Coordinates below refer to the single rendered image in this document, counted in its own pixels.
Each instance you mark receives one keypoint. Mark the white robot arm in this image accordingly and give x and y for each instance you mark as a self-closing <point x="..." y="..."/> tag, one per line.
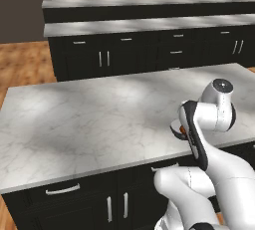
<point x="229" y="181"/>

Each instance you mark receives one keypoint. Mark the black cupboard run marble top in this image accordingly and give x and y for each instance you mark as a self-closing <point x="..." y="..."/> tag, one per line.
<point x="132" y="54"/>

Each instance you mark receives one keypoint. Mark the white bowl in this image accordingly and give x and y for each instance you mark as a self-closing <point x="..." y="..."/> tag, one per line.
<point x="175" y="130"/>

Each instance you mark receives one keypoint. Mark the small orange food item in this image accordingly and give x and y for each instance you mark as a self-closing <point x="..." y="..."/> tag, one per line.
<point x="182" y="129"/>

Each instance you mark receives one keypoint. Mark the black drawer front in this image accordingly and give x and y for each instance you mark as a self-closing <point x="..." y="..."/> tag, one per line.
<point x="93" y="187"/>
<point x="139" y="172"/>

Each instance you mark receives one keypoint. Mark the black cupboard door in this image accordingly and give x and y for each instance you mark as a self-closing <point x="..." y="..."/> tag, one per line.
<point x="141" y="204"/>
<point x="76" y="214"/>

